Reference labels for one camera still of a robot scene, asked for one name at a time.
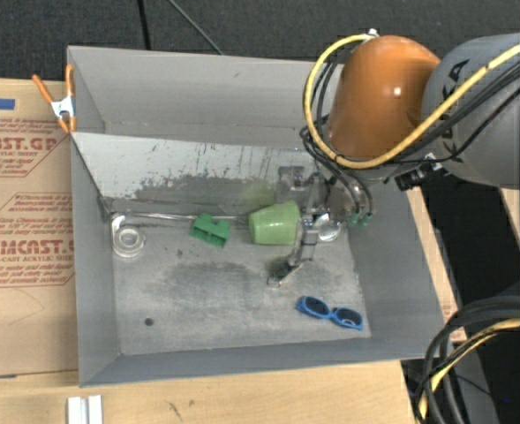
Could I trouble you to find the dark green toy block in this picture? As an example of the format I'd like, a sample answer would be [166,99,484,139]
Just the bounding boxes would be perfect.
[188,212,232,249]

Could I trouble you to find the black cylinder on white bracket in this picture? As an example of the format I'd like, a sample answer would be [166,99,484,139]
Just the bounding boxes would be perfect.
[393,151,442,193]

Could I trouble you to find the clear round glass dish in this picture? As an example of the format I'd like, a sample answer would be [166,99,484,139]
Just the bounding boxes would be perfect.
[110,213,147,259]

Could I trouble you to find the light green plastic cup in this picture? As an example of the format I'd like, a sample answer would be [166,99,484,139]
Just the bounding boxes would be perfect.
[247,200,303,246]

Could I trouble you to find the blue sunglasses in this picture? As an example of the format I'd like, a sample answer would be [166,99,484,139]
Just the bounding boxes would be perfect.
[295,295,366,331]

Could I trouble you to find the brown cardboard board red print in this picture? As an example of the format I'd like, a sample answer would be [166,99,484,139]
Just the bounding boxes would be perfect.
[0,76,80,380]

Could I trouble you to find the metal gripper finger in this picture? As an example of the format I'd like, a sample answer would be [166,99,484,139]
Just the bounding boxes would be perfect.
[266,218,321,288]
[278,165,308,193]

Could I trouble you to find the grey metal bin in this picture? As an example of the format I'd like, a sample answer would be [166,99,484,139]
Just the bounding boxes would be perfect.
[66,45,448,388]

